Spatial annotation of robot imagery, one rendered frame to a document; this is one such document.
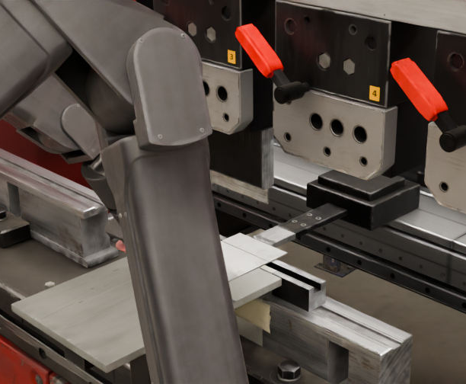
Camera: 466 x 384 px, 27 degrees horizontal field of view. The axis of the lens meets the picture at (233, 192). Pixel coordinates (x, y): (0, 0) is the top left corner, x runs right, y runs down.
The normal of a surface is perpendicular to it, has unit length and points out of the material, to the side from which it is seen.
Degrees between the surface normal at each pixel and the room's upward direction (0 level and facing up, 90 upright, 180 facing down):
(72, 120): 68
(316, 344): 90
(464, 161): 90
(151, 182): 73
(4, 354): 90
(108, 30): 63
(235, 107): 90
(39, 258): 0
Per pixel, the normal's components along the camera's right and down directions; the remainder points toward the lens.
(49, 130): 0.46, -0.04
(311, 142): -0.72, 0.28
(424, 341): -0.01, -0.92
